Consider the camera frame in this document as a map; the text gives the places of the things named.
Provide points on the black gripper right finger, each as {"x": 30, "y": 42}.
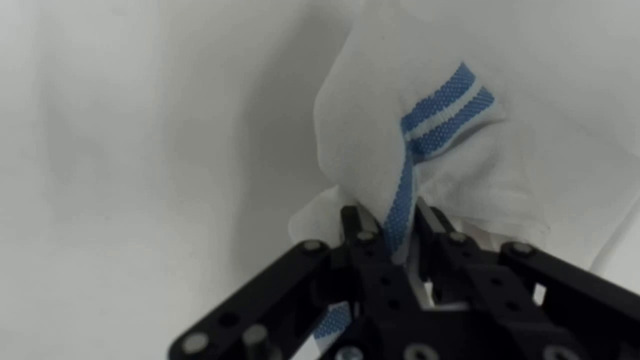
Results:
{"x": 533, "y": 301}

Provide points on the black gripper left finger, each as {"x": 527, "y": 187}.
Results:
{"x": 266, "y": 293}

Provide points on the white tea towel blue stripes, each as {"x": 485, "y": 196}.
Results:
{"x": 362, "y": 126}

